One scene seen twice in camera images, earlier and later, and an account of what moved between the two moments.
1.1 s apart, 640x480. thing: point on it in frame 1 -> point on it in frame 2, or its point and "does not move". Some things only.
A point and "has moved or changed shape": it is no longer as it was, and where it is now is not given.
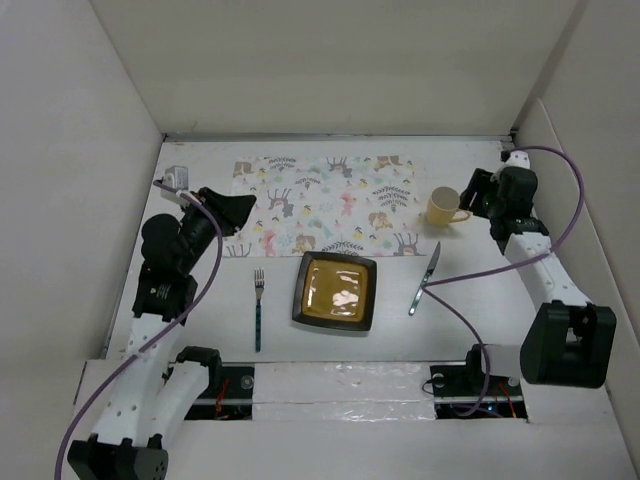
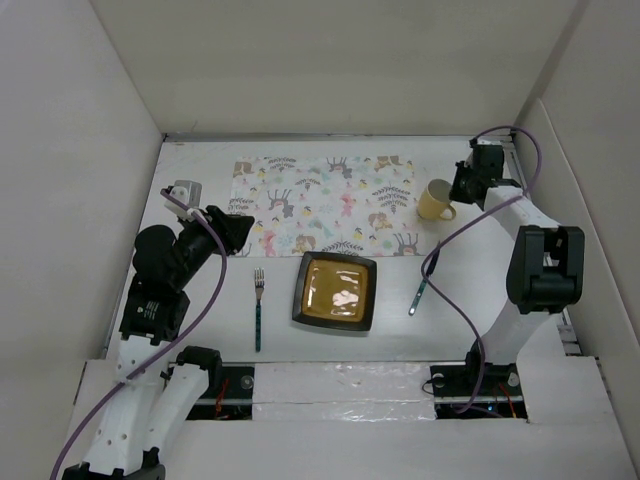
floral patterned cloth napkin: (326, 204) does not move
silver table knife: (431, 266) does not move
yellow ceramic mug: (442, 206) has moved or changed shape
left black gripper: (229, 212) -> (231, 228)
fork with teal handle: (259, 283) does not move
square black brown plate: (335, 290) does not move
